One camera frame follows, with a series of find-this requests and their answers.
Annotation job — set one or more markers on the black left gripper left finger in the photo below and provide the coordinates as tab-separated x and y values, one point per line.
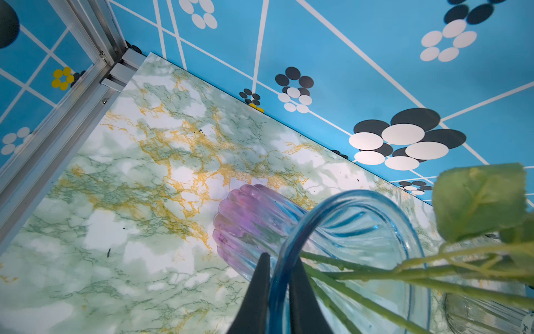
251	318

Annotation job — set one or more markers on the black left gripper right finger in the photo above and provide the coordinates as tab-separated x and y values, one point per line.
305	314

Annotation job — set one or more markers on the blue purple ribbed glass vase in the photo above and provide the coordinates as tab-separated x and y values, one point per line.
362	227

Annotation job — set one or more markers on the clear glass vase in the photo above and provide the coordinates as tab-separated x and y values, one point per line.
473	315

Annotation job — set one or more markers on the left aluminium corner post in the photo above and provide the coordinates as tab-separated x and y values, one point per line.
63	64

